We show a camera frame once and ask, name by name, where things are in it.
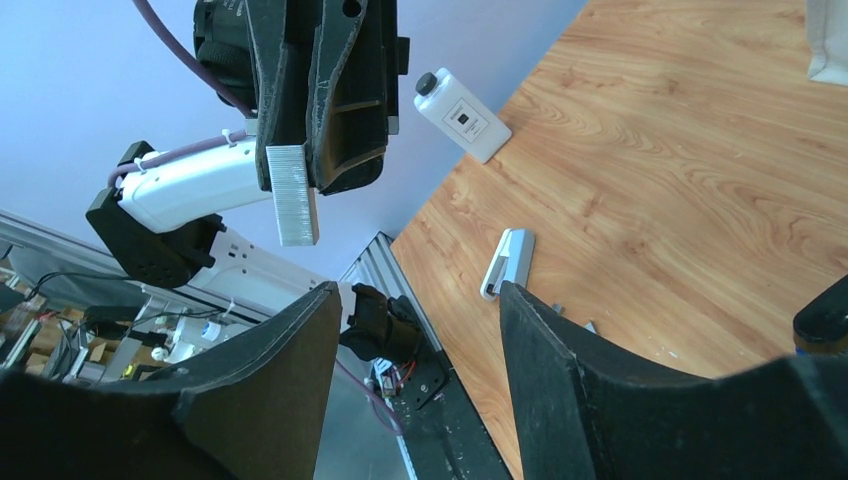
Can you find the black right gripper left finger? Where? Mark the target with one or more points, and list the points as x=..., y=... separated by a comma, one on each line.
x=252, y=407

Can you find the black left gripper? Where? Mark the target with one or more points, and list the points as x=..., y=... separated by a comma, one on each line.
x=353, y=80

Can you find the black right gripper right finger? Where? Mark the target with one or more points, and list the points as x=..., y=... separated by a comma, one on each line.
x=586, y=408

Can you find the light blue white stapler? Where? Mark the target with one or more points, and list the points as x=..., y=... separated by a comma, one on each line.
x=510, y=262

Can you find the blue black stapler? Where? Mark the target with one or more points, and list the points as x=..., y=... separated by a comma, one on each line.
x=821, y=326

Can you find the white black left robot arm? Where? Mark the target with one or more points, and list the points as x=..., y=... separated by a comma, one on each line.
x=160, y=214

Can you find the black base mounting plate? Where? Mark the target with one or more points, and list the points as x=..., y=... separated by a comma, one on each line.
x=443, y=436

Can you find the beige canvas tote bag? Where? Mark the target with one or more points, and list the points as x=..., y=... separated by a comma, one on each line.
x=826, y=33

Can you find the aluminium frame rail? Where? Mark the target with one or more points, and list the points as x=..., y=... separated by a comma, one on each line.
x=352, y=447

